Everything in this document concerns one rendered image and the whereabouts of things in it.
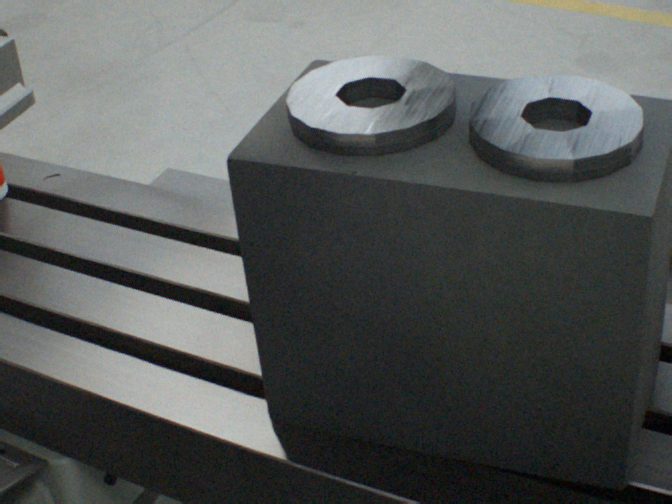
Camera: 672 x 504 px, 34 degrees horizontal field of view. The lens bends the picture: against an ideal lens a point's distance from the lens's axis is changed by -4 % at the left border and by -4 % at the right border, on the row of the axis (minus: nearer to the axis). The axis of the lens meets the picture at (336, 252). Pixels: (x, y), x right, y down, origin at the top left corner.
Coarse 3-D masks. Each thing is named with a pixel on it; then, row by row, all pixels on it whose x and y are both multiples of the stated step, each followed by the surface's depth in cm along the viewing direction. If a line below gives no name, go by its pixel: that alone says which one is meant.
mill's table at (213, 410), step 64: (64, 192) 94; (128, 192) 93; (0, 256) 87; (64, 256) 87; (128, 256) 85; (192, 256) 84; (0, 320) 80; (64, 320) 80; (128, 320) 78; (192, 320) 78; (0, 384) 78; (64, 384) 74; (128, 384) 73; (192, 384) 72; (256, 384) 73; (64, 448) 78; (128, 448) 74; (192, 448) 70; (256, 448) 67; (320, 448) 67; (384, 448) 66; (640, 448) 64
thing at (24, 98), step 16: (0, 48) 104; (16, 48) 106; (0, 64) 104; (16, 64) 106; (0, 80) 105; (16, 80) 107; (0, 96) 105; (16, 96) 106; (32, 96) 108; (0, 112) 104; (16, 112) 106; (0, 128) 104
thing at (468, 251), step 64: (320, 64) 66; (384, 64) 62; (256, 128) 60; (320, 128) 57; (384, 128) 56; (448, 128) 59; (512, 128) 55; (576, 128) 58; (640, 128) 54; (256, 192) 59; (320, 192) 57; (384, 192) 56; (448, 192) 54; (512, 192) 53; (576, 192) 53; (640, 192) 52; (256, 256) 61; (320, 256) 60; (384, 256) 58; (448, 256) 56; (512, 256) 55; (576, 256) 53; (640, 256) 52; (256, 320) 64; (320, 320) 62; (384, 320) 60; (448, 320) 59; (512, 320) 57; (576, 320) 56; (640, 320) 54; (320, 384) 65; (384, 384) 63; (448, 384) 61; (512, 384) 60; (576, 384) 58; (640, 384) 58; (448, 448) 64; (512, 448) 62; (576, 448) 61
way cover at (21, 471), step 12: (0, 444) 80; (0, 456) 78; (12, 456) 78; (24, 456) 78; (36, 456) 78; (0, 468) 77; (12, 468) 77; (24, 468) 77; (36, 468) 77; (0, 480) 75; (12, 480) 75; (0, 492) 74
